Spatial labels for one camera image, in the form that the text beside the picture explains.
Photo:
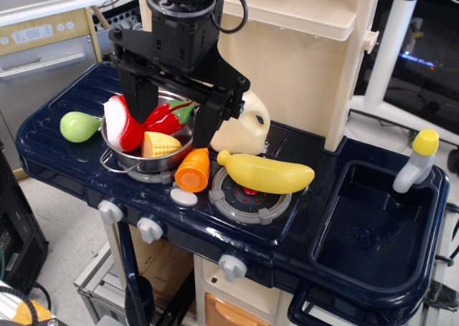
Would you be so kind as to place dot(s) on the orange toy carrot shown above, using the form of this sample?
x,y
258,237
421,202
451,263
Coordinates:
x,y
193,172

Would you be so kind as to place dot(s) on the black computer case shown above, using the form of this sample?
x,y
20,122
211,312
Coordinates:
x,y
23,245

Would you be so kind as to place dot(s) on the green toy pear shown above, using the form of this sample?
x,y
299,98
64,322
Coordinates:
x,y
78,127

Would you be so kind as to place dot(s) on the grey yellow toy faucet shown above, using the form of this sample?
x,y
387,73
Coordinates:
x,y
420,163

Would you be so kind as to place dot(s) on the yellow toy corn piece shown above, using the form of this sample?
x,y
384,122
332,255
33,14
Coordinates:
x,y
156,145

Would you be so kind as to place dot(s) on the dark blue toy kitchen counter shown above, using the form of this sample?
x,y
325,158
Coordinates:
x,y
277,255

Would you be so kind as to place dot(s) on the yellow toy banana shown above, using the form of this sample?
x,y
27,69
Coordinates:
x,y
264,174

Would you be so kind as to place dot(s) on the grey stove knob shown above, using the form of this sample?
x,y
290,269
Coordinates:
x,y
232,267
149,229
110,213

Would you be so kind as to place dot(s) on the grey left stove knob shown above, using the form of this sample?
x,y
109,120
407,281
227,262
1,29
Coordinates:
x,y
110,213

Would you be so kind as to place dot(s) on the cream toy kitchen shelf unit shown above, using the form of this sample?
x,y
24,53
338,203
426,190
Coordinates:
x,y
302,57

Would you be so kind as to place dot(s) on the orange toy oven drawer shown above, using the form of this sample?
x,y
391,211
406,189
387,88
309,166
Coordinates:
x,y
220,313

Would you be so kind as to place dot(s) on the cream toy detergent bottle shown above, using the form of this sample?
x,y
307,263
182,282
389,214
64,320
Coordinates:
x,y
246,134

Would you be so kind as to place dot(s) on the grey right stove knob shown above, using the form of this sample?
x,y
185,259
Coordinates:
x,y
232,267

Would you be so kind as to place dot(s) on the red white toy radish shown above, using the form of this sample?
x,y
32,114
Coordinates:
x,y
123,132

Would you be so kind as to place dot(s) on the white oval stove button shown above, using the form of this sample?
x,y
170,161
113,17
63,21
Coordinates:
x,y
183,198

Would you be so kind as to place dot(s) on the grey middle stove knob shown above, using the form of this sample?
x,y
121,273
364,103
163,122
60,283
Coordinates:
x,y
149,229

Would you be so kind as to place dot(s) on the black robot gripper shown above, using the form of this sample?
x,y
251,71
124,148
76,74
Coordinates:
x,y
180,54

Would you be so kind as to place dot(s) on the grey toy stove burner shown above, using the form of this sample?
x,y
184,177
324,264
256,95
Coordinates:
x,y
244,205

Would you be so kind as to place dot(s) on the dark blue toy sink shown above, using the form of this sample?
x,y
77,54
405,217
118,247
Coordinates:
x,y
371,235

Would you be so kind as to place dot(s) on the wooden toy dishwasher cabinet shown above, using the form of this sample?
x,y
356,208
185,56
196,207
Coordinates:
x,y
45,44

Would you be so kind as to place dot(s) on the white stand pole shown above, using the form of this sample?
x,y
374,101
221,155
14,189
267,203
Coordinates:
x,y
372,103

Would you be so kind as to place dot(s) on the steel toy pot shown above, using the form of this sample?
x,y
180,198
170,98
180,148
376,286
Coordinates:
x,y
123,162

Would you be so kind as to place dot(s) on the red toy chili pepper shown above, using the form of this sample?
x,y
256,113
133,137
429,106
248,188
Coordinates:
x,y
169,117

